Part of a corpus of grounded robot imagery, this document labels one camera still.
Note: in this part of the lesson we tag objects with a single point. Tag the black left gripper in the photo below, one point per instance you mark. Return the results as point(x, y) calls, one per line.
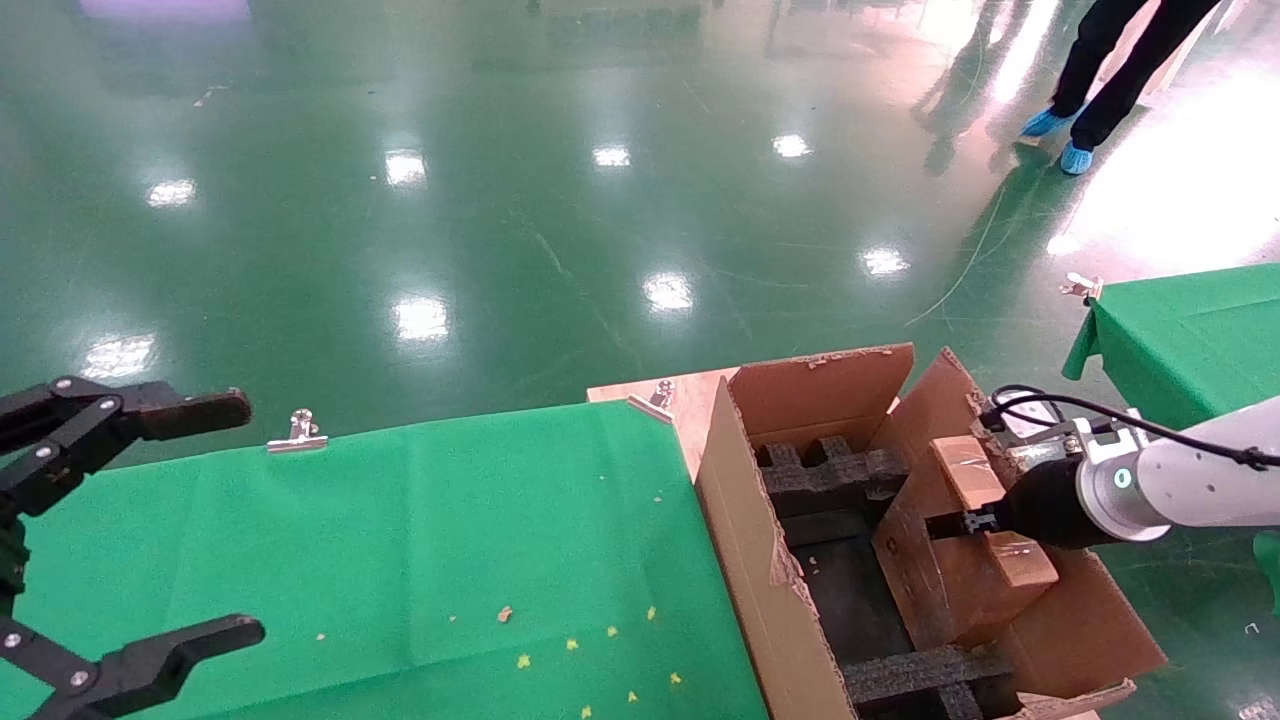
point(10, 560)

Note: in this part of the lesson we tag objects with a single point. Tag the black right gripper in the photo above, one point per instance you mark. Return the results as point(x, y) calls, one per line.
point(1045, 505)

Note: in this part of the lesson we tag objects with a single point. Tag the small taped cardboard box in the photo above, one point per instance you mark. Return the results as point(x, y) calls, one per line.
point(940, 580)

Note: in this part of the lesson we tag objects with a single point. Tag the large open cardboard carton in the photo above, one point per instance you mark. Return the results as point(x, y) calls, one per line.
point(750, 560)

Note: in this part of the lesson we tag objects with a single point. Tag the black foam insert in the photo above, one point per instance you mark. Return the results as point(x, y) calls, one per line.
point(920, 672)
point(830, 475)

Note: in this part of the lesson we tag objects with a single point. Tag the silver binder clip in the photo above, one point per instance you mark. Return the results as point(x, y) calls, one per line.
point(655, 400)
point(1085, 287)
point(297, 432)

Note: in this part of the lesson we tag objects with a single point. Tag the large green table cloth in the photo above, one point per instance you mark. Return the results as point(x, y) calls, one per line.
point(400, 530)

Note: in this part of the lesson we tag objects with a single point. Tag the small green table cloth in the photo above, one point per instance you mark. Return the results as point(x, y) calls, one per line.
point(1190, 320)

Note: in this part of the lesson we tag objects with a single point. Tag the person in black trousers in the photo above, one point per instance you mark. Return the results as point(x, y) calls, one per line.
point(1120, 60)

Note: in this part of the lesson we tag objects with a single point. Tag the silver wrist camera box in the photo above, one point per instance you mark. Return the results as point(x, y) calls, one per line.
point(1035, 435)

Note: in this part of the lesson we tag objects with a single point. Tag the silver camera mount bracket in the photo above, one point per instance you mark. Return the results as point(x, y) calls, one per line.
point(1100, 442)

